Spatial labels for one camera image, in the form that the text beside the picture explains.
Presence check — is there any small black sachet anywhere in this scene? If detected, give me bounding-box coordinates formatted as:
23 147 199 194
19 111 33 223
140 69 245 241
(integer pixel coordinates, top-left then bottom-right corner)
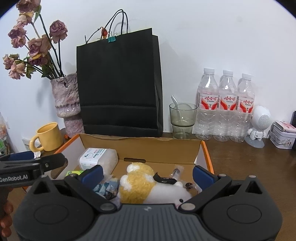
153 172 177 185

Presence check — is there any person's left hand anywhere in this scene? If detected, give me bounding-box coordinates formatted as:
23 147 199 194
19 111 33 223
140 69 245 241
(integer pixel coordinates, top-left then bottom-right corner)
1 200 14 238

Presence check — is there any crumpled clear plastic wrapper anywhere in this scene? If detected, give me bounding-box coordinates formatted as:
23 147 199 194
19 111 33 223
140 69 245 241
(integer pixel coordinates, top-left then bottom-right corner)
93 175 119 200

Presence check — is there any white wet wipes pack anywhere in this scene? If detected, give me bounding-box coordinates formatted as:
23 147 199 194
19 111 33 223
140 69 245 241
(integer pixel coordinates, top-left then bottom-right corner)
78 148 118 175

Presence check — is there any clear packet with dark disc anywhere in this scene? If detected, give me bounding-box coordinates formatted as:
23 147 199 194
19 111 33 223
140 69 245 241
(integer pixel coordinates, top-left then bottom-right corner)
170 164 202 195

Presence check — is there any white booklet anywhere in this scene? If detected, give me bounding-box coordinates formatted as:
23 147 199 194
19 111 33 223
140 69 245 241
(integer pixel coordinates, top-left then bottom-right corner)
22 138 31 151

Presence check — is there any orange cardboard pumpkin box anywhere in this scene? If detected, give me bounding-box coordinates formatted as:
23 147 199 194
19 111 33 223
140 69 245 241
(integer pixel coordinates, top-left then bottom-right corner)
49 134 214 181

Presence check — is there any yellow ceramic mug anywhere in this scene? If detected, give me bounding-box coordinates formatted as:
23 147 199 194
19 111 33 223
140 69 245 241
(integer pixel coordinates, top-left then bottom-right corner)
29 122 63 152

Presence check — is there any yellow white plush toy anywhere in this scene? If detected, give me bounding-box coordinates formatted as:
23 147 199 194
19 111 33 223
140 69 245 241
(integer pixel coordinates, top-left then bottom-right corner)
117 162 192 207

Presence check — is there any spoon in glass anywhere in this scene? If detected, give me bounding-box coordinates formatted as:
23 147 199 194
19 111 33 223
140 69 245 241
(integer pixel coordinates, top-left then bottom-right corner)
171 95 186 139

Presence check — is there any left clear water bottle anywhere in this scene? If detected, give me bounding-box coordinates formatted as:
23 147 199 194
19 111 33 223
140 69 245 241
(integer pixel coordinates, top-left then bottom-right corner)
194 68 219 140

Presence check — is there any clear water bottle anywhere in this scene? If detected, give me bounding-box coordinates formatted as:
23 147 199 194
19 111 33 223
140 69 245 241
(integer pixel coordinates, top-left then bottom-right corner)
230 73 255 143
194 68 219 140
213 70 238 142

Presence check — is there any right clear water bottle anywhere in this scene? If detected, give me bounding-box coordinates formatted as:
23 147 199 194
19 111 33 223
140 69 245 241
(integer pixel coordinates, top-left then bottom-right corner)
230 73 255 143

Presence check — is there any middle clear water bottle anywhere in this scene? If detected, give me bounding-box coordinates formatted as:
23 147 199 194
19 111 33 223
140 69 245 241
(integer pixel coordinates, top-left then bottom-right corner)
213 70 238 142

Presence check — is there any clear glass cup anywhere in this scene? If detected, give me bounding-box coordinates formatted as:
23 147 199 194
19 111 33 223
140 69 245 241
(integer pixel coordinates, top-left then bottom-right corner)
169 102 197 140

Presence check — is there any white robot figurine speaker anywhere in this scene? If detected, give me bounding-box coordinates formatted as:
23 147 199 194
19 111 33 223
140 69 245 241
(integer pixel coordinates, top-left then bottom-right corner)
245 105 273 149

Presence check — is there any small decorated tin box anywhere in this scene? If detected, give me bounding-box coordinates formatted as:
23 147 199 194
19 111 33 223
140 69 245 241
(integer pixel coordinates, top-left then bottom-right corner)
269 121 295 150

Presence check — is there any purple textured ceramic vase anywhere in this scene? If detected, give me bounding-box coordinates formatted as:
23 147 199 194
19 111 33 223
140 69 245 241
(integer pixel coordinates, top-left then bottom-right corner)
50 73 84 138

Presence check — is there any black paper shopping bag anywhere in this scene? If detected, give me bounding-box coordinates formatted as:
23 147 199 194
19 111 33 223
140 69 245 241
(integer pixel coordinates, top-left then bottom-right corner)
76 9 165 138

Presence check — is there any dried pink rose bouquet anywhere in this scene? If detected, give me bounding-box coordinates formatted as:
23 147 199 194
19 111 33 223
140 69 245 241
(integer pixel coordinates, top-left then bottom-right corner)
3 1 68 80

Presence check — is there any green binder clip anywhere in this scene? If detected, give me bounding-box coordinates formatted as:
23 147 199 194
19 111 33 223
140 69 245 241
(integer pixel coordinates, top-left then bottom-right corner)
107 34 117 43

